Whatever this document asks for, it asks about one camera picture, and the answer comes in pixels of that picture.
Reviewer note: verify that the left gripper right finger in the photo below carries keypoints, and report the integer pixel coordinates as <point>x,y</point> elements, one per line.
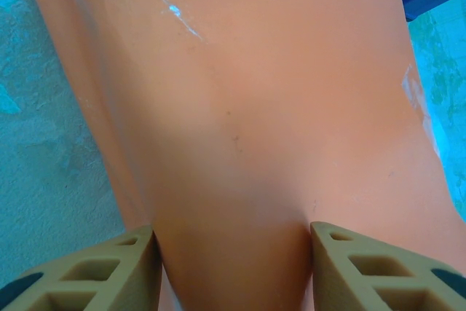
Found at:
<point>327,271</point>

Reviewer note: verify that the orange wrapping paper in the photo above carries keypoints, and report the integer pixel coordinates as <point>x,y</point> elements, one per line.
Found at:
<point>255,107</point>

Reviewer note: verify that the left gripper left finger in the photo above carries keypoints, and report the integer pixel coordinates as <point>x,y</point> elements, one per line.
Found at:
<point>138,271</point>

